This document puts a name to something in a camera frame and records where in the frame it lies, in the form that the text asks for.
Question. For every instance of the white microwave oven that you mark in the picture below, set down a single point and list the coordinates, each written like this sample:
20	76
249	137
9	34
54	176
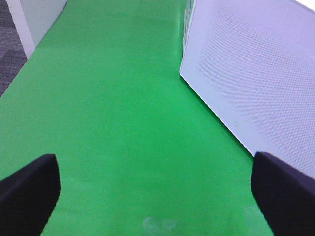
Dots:
188	13

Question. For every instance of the white microwave door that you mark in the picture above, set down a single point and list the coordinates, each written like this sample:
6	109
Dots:
253	63

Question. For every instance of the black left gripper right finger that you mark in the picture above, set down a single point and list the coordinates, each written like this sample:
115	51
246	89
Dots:
284	195

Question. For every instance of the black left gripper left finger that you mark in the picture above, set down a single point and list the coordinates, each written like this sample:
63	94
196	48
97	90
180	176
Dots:
28	197

